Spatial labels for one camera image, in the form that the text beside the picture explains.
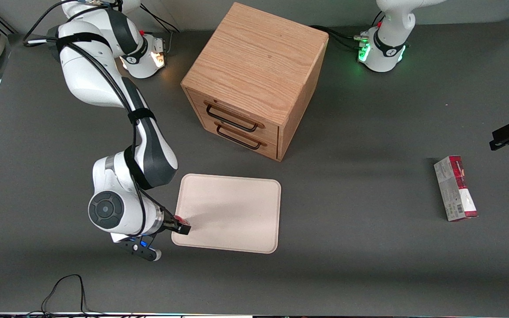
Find black cables at right arm base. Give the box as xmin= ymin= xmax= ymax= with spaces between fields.
xmin=139 ymin=5 xmax=182 ymax=34

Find wooden drawer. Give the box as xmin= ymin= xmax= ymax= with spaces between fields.
xmin=201 ymin=113 xmax=280 ymax=160
xmin=190 ymin=92 xmax=280 ymax=145

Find black looped cable on table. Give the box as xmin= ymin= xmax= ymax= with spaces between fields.
xmin=41 ymin=274 xmax=105 ymax=316

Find black cables at left arm base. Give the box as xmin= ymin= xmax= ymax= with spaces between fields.
xmin=310 ymin=24 xmax=370 ymax=50

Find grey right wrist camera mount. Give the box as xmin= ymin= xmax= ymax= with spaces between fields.
xmin=120 ymin=235 xmax=162 ymax=262

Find wooden bottom drawer front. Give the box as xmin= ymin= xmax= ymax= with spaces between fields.
xmin=201 ymin=113 xmax=280 ymax=160

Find black handle of drawer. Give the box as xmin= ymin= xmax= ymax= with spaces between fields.
xmin=216 ymin=125 xmax=262 ymax=151
xmin=205 ymin=102 xmax=259 ymax=133

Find beige rectangular tray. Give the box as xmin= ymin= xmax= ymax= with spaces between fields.
xmin=171 ymin=174 xmax=282 ymax=254

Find black cable along right arm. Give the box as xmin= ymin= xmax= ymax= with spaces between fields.
xmin=23 ymin=0 xmax=167 ymax=235

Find grey and red carton box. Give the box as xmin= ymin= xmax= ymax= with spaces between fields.
xmin=433 ymin=155 xmax=479 ymax=222

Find wooden top drawer front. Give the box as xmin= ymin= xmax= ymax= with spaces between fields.
xmin=190 ymin=92 xmax=280 ymax=145

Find black handle of top drawer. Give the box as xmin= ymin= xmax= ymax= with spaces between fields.
xmin=205 ymin=102 xmax=259 ymax=133

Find wooden two-drawer cabinet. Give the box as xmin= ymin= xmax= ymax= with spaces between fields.
xmin=181 ymin=2 xmax=329 ymax=162

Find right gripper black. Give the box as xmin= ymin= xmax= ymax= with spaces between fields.
xmin=161 ymin=213 xmax=192 ymax=235

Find black cables at arm base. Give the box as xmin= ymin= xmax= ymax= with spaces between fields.
xmin=139 ymin=5 xmax=182 ymax=34
xmin=310 ymin=24 xmax=370 ymax=50

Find black handle of bottom drawer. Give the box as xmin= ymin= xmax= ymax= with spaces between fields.
xmin=216 ymin=125 xmax=262 ymax=151

